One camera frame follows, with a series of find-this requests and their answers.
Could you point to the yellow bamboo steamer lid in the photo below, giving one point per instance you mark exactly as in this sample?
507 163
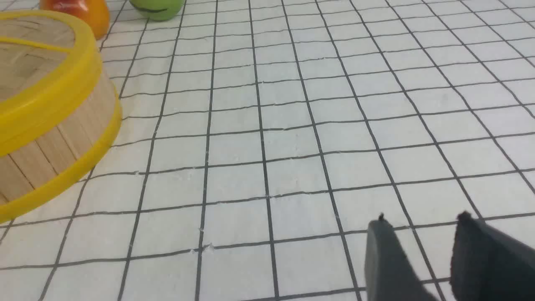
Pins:
59 112

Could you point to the orange toy fruit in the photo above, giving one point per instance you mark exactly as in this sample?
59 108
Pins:
94 12

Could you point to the white grid tablecloth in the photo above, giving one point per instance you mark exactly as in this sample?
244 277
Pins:
260 137

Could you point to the green toy apple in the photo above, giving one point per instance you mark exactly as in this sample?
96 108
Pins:
158 10

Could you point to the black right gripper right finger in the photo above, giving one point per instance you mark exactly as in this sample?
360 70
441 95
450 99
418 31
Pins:
489 265

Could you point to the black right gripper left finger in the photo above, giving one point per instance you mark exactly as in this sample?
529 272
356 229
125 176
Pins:
389 275

